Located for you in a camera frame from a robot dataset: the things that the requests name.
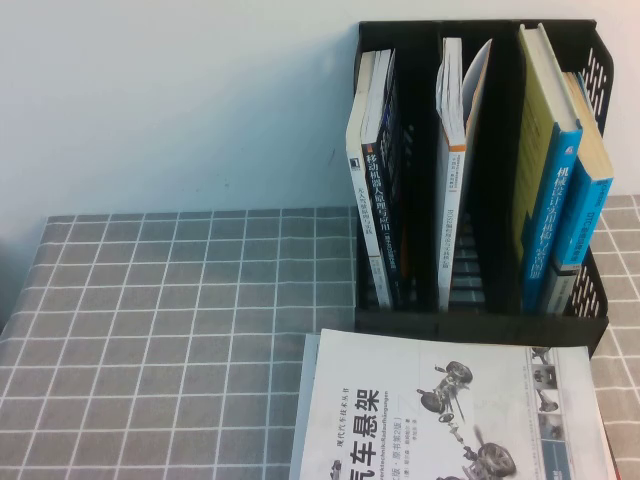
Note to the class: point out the white book orange band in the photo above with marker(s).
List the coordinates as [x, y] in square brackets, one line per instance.
[450, 200]

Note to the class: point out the black plastic book stand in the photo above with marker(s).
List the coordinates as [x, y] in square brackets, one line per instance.
[500, 150]

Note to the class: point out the thick blue hardcover book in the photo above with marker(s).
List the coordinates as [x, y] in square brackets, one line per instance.
[540, 150]

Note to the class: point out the red cover book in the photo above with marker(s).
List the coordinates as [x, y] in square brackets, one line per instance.
[609, 460]

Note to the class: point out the white car suspension book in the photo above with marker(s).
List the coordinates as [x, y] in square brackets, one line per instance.
[425, 425]

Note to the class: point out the dark blue robotics book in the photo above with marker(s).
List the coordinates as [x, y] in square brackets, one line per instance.
[382, 200]

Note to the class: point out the white spine paperback book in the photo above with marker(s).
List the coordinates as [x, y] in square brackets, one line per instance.
[365, 225]

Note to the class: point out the light blue paperback book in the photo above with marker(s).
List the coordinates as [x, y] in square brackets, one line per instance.
[590, 210]

